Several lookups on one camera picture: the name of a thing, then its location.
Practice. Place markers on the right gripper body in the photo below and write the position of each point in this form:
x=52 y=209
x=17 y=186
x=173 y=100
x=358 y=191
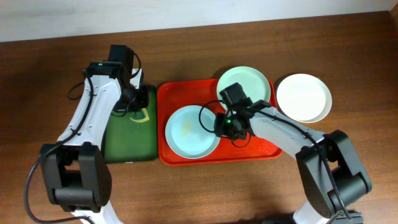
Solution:
x=230 y=131

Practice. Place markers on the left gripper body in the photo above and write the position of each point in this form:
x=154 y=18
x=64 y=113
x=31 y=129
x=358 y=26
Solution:
x=140 y=101

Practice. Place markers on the green yellow sponge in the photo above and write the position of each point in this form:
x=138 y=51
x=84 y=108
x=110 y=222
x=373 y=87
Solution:
x=139 y=116

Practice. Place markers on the light blue round plate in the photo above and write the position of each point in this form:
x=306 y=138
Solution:
x=189 y=132

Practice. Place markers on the white round plate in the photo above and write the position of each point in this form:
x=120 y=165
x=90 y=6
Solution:
x=304 y=98

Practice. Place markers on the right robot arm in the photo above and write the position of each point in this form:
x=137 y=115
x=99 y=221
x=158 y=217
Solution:
x=332 y=174

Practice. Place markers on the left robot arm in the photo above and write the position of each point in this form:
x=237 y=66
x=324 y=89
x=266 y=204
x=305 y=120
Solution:
x=75 y=173

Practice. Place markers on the dark green plastic tray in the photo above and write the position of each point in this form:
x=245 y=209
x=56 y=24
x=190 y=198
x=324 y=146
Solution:
x=126 y=141

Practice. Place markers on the red plastic tray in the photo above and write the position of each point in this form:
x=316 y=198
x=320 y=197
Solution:
x=173 y=95

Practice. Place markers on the mint green round plate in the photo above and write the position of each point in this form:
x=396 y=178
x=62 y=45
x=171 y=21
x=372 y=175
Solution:
x=254 y=83

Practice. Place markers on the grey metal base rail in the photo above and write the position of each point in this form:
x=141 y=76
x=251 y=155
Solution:
x=341 y=218

